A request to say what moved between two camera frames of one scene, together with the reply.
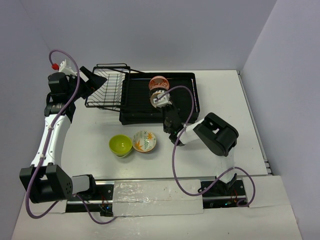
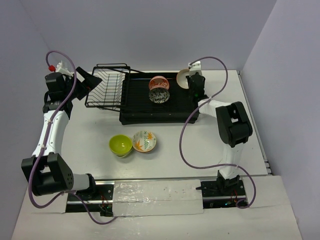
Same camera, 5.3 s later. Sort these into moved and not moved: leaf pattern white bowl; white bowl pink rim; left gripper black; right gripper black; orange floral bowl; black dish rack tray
Moved: white bowl pink rim; right gripper black
Not moved: left gripper black; black dish rack tray; orange floral bowl; leaf pattern white bowl
